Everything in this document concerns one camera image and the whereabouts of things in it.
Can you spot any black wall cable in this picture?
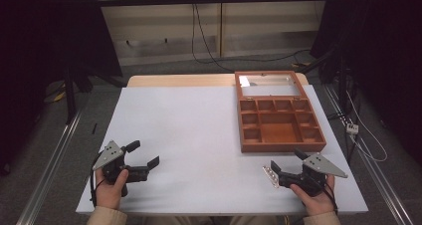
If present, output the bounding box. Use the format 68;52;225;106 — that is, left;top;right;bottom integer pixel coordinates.
190;3;313;74

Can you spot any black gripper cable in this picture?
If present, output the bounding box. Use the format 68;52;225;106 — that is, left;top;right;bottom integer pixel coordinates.
89;152;106;208
321;182;339;216

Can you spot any white floor cable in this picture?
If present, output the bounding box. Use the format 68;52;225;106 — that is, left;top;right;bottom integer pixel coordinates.
345;90;389;163

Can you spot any black curtain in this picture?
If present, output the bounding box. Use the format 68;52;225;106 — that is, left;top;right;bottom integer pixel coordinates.
0;0;123;176
310;0;422;166

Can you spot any brown wooden jewelry box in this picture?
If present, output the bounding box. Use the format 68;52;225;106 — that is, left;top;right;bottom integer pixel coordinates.
234;70;327;153

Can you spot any person's right hand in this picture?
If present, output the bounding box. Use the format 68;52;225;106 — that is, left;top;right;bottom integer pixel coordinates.
289;174;336;217

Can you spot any black metal stand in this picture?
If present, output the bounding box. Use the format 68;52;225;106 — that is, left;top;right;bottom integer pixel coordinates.
62;64;80;125

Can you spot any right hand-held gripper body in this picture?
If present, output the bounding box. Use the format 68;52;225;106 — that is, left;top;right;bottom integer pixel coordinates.
278;152;349;198

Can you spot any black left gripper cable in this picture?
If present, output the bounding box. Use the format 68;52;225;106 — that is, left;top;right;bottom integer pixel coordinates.
89;152;106;208

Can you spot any white power plug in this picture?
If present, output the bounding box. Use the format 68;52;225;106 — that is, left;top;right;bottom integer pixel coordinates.
345;122;360;135

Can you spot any person's left hand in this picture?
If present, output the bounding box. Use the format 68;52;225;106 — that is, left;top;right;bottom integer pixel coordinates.
95;167;130;211

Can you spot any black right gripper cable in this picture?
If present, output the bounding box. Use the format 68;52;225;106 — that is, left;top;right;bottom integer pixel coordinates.
321;182;339;216

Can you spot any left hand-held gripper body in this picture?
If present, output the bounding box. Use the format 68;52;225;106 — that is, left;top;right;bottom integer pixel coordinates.
92;139;150;198

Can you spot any aluminium floor rail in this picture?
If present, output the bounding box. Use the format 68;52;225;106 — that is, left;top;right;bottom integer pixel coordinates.
322;85;415;225
15;110;84;225

